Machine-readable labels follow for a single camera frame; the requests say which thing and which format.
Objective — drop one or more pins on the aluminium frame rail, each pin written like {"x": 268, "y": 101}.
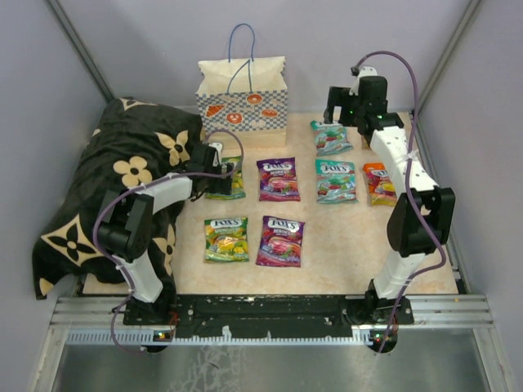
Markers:
{"x": 97, "y": 320}

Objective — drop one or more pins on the teal candy bag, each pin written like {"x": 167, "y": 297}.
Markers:
{"x": 330, "y": 139}
{"x": 335, "y": 182}

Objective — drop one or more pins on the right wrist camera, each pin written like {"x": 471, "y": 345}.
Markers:
{"x": 363, "y": 71}

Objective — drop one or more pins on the black floral pillow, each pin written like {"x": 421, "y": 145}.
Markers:
{"x": 134, "y": 143}

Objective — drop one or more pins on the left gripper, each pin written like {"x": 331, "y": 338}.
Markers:
{"x": 221, "y": 185}

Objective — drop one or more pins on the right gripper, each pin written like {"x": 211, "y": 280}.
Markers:
{"x": 339, "y": 97}

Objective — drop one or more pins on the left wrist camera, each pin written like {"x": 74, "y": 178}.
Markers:
{"x": 217, "y": 146}

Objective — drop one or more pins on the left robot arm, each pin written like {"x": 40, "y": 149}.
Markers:
{"x": 123, "y": 229}

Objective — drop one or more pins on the orange candy bag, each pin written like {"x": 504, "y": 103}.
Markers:
{"x": 364, "y": 144}
{"x": 381, "y": 190}

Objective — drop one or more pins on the blue bag string handle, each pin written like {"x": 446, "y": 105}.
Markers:
{"x": 248, "y": 47}

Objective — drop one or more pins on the checkered paper bag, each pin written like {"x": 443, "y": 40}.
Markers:
{"x": 259, "y": 117}

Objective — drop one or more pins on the green candy bag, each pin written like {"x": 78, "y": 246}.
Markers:
{"x": 226, "y": 240}
{"x": 234, "y": 187}

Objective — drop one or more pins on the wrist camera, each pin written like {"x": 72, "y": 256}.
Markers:
{"x": 217, "y": 146}
{"x": 363, "y": 71}

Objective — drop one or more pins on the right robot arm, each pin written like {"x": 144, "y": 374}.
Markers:
{"x": 420, "y": 221}

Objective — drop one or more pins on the purple candy bag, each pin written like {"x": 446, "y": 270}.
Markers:
{"x": 281, "y": 242}
{"x": 278, "y": 180}

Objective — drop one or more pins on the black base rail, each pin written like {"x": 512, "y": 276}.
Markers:
{"x": 253, "y": 317}

